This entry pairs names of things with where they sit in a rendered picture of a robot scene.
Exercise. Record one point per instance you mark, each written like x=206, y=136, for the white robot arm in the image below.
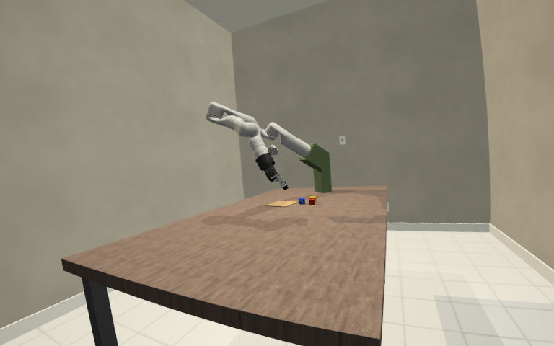
x=251, y=129

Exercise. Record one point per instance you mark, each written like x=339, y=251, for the tan flat mat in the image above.
x=282, y=203

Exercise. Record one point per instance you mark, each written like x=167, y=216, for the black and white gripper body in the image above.
x=265, y=161

